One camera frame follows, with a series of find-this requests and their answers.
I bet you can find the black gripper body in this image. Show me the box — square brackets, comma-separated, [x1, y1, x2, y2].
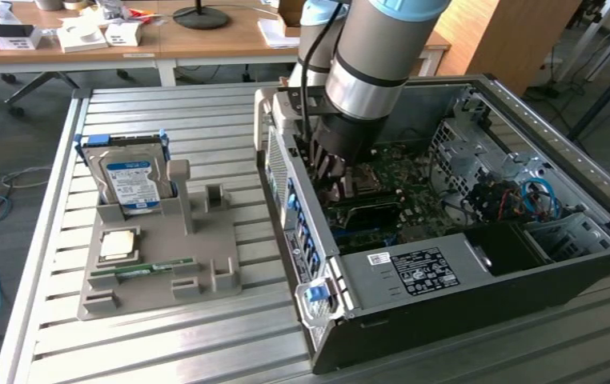
[312, 114, 388, 165]

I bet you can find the graphics card with metal bracket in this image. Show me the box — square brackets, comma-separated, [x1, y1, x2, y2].
[334, 202, 402, 230]

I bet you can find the metal CPU socket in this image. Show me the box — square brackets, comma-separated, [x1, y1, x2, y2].
[354, 163, 382, 192]

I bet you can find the blue expansion slot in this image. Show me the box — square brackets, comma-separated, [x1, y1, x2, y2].
[332, 224, 386, 238]

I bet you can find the green Dell motherboard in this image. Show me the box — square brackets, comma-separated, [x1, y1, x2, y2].
[302, 146, 471, 257]

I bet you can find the silver chipset heatsink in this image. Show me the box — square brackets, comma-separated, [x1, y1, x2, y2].
[402, 226, 432, 244]

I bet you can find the silver disk bay cage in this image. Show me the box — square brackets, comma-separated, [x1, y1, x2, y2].
[429, 118, 503, 201]

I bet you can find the grey power supply unit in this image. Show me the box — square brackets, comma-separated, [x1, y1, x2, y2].
[338, 234, 495, 309]

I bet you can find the blue case latch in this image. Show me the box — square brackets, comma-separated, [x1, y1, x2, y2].
[302, 282, 337, 304]

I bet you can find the stack of white papers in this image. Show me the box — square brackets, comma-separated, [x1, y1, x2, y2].
[257, 18, 302, 50]

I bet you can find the black plastic cover box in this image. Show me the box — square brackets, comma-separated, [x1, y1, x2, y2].
[463, 223, 555, 277]

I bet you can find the grey parts rack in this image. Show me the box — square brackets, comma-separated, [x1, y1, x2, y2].
[77, 158, 244, 321]

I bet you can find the wooden cabinet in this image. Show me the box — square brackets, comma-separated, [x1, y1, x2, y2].
[430, 0, 585, 97]

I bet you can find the black open PC case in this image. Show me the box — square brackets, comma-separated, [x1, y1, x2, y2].
[253, 73, 610, 375]

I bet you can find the black round lamp base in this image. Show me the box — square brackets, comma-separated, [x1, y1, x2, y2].
[172, 0, 229, 31]

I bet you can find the green RAM stick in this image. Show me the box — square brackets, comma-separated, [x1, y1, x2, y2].
[89, 258, 197, 279]

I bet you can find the CPU chip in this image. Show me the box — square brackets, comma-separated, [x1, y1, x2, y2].
[98, 229, 140, 260]

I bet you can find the small white box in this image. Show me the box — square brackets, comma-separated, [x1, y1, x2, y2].
[103, 22, 142, 47]

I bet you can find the white box with tape roll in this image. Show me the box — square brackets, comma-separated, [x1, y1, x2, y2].
[55, 22, 109, 54]

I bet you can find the wooden desk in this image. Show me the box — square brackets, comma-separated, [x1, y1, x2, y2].
[0, 0, 452, 87]

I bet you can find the white box with black lid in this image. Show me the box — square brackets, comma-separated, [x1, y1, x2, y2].
[0, 22, 43, 51]

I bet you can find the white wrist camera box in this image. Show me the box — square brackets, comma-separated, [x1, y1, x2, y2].
[269, 86, 332, 131]

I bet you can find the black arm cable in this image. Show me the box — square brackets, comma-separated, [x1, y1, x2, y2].
[297, 0, 350, 141]

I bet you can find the coloured power wire bundle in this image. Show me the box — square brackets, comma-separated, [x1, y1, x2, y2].
[488, 182, 529, 221]

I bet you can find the hard disk with blue bracket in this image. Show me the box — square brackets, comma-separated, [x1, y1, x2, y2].
[73, 130, 173, 217]

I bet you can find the blue data wire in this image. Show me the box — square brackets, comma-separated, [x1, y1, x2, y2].
[516, 178, 564, 221]

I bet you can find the dark metal frame post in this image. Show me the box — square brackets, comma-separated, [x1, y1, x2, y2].
[564, 0, 610, 141]

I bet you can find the white floor cable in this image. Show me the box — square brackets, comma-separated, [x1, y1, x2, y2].
[0, 165, 53, 190]

